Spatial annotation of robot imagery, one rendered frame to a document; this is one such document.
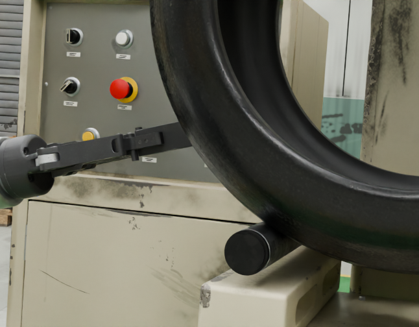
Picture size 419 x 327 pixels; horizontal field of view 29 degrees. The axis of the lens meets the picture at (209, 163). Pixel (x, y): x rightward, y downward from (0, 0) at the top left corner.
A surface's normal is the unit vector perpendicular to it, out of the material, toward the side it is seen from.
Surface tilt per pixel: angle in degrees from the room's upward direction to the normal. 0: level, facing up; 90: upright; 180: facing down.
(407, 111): 90
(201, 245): 90
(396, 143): 90
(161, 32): 100
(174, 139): 90
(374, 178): 80
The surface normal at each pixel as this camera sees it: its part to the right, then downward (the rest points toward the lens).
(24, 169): -0.27, 0.18
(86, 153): -0.07, -0.01
